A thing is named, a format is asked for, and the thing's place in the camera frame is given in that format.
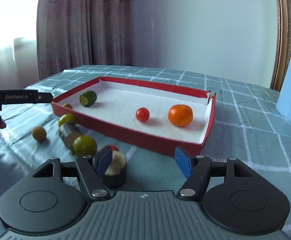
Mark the dark eggplant piece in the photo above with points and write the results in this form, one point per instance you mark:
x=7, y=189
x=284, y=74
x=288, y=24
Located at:
x=111, y=167
x=68, y=132

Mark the small green tomato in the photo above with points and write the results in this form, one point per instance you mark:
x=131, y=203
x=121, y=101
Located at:
x=68, y=117

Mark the green plaid tablecloth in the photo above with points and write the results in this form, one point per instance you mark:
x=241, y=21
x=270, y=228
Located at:
x=246, y=125

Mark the large green tomato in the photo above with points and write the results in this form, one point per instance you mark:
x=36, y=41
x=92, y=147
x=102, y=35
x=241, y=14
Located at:
x=83, y=146

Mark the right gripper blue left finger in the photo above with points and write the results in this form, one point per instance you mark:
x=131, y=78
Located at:
x=90, y=171

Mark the red cherry tomato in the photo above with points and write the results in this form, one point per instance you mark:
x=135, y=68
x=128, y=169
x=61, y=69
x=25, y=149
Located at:
x=142, y=115
x=114, y=148

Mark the green cucumber piece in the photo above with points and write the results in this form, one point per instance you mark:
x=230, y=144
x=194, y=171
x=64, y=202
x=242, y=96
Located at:
x=88, y=98

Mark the brown patterned curtain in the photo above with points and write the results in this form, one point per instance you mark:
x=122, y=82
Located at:
x=73, y=33

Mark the red shallow cardboard box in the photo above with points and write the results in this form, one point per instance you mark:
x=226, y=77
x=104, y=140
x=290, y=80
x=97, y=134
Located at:
x=156, y=116

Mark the brown longan fruit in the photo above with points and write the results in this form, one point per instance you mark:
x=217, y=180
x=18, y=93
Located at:
x=39, y=133
x=67, y=105

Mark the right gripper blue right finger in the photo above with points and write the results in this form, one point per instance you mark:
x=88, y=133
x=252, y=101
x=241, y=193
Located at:
x=196, y=170

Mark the orange mandarin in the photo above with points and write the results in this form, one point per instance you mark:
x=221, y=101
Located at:
x=180, y=115

